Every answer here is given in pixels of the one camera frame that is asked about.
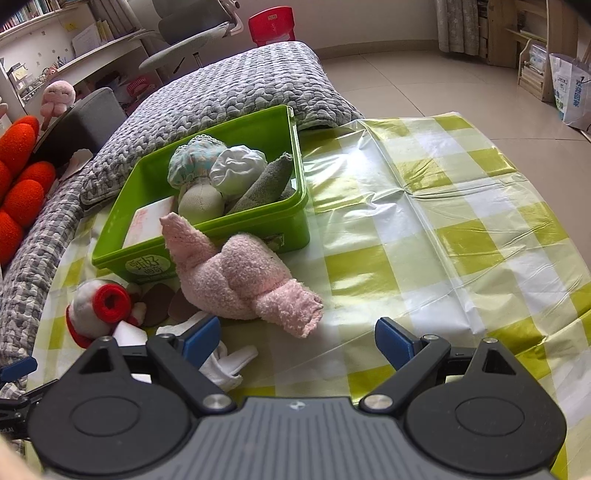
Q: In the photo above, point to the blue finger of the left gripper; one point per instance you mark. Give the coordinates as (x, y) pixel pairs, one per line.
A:
(18, 369)

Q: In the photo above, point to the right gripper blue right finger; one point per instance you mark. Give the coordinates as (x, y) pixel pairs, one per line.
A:
(418, 365)

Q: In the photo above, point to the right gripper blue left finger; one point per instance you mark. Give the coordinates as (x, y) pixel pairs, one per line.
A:
(176, 361)

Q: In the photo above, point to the pink fluffy towel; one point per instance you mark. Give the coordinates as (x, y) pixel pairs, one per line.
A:
(241, 280)

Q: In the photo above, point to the red white santa plush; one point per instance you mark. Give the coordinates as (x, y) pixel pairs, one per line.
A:
(97, 307)

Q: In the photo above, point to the pink white sponge block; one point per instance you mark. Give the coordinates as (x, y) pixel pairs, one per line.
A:
(145, 224)

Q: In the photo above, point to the doll with patterned bonnet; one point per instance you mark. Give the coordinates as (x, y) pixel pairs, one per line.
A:
(188, 172)

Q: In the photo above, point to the grey knitted cloth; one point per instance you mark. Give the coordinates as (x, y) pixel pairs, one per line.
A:
(272, 186)

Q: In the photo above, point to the white cloth bundle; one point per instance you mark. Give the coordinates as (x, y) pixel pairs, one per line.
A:
(236, 169)

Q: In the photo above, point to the brown round coaster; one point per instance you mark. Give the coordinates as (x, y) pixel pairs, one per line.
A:
(157, 300)
(180, 309)

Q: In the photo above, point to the grey quilted sofa cover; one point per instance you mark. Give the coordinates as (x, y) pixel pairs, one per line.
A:
(29, 276)

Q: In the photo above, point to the green white checkered tablecloth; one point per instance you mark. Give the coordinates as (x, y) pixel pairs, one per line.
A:
(426, 221)

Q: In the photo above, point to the green plastic bin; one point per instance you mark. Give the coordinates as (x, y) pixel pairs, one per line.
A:
(282, 224)

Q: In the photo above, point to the orange carrot plush pillow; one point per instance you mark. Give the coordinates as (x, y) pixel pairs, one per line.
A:
(24, 185)

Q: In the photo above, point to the white paper card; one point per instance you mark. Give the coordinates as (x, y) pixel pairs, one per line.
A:
(76, 163)

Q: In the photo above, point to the grey quilted cushion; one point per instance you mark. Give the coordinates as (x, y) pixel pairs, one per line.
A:
(286, 73)

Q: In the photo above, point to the pink plush toy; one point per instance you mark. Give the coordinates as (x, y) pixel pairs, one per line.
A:
(57, 98)

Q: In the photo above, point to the grey office chair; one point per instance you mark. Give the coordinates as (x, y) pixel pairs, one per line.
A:
(186, 27)

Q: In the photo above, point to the white paper shopping bag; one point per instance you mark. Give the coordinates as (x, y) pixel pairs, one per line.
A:
(571, 84)

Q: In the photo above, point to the white desk with shelves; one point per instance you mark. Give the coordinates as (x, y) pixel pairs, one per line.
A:
(81, 42)

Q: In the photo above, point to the red plastic chair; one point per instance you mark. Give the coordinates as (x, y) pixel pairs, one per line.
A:
(272, 25)

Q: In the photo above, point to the beige curtain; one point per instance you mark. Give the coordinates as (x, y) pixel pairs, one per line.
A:
(457, 25)

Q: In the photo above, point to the wooden shelf unit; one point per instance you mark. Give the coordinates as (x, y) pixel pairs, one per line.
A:
(524, 34)

